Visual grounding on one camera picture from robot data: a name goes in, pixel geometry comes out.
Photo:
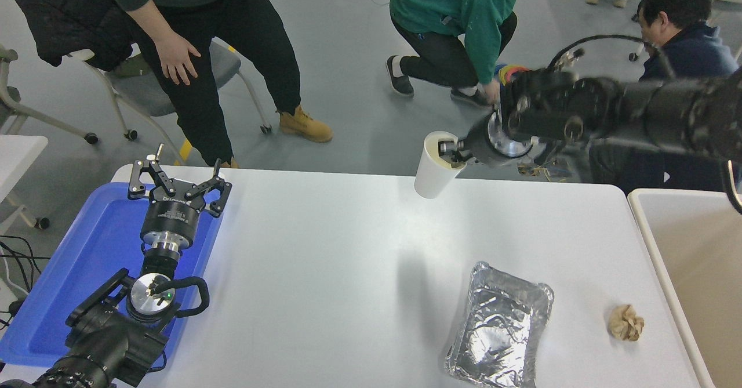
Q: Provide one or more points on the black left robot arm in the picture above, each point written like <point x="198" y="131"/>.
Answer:
<point x="110" y="341"/>

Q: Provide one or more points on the black padded jacket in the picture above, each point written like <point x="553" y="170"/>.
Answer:
<point x="64" y="17"/>

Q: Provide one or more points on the small white side table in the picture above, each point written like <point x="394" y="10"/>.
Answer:
<point x="17" y="153"/>

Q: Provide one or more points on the large pale bin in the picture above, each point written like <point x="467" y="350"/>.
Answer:
<point x="701" y="272"/>

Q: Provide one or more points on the white paper cup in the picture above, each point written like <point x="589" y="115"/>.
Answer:
<point x="432" y="173"/>

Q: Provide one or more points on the person's hand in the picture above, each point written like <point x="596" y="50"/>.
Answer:
<point x="177" y="57"/>
<point x="493" y="92"/>

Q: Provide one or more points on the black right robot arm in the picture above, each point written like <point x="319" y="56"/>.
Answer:
<point x="666" y="109"/>

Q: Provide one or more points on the blue plastic tray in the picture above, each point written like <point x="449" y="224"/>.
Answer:
<point x="87" y="260"/>

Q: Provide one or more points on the pale frame wheeled chair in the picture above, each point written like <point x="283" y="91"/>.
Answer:
<point x="8" y="95"/>

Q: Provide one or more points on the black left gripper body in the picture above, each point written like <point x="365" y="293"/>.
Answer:
<point x="171" y="217"/>

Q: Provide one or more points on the silver foil tray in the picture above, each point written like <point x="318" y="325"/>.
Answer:
<point x="501" y="324"/>

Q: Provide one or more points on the crumpled tan paper ball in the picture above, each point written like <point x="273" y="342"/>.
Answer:
<point x="626" y="322"/>

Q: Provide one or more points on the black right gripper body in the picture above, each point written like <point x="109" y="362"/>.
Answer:
<point x="480" y="144"/>

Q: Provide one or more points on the grey seat wheeled chair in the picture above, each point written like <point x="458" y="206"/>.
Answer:
<point x="156" y="101"/>

